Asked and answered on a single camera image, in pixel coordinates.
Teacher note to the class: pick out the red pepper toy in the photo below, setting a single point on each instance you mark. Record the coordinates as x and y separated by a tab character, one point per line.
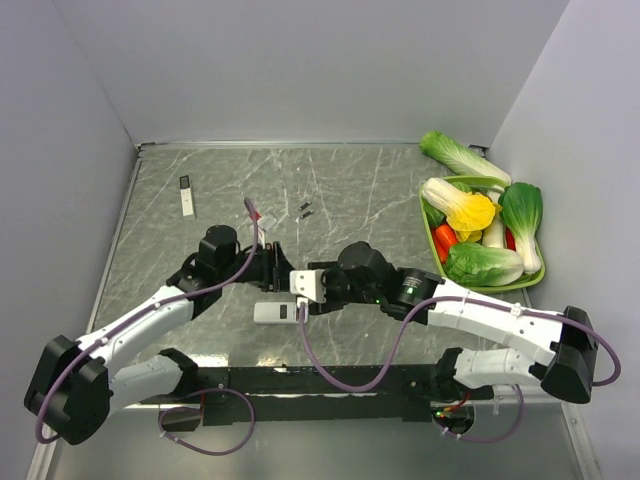
510	241

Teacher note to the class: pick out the light green cabbage front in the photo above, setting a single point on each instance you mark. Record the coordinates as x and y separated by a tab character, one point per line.
474	265

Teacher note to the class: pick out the yellow white cabbage toy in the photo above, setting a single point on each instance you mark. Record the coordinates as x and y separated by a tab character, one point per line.
468	214

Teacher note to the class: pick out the dark green bok choy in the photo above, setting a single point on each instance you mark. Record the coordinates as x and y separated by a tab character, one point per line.
522	211

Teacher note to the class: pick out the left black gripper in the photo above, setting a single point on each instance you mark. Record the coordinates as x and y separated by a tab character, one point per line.
275	268

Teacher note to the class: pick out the napa cabbage on table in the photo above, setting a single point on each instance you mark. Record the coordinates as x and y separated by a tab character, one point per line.
458	158

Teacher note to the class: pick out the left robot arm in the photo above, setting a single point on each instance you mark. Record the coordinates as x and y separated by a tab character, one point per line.
70	392

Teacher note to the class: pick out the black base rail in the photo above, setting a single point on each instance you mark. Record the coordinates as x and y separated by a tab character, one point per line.
299	393

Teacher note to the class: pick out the green plastic basket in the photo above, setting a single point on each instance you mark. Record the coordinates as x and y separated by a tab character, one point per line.
492	188

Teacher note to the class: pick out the white radish toy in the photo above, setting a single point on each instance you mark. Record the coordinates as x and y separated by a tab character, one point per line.
494	235

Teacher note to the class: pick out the white slim remote control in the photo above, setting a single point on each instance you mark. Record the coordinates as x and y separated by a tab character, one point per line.
186	197

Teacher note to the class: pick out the red white AC remote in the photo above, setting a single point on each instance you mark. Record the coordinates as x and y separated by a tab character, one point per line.
275	313

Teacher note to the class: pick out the orange carrot toy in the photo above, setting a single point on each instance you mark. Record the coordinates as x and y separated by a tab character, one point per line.
444	238

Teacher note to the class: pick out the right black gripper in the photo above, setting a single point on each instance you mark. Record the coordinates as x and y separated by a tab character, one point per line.
331	268

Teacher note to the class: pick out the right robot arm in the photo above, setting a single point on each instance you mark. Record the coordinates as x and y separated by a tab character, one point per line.
551	350

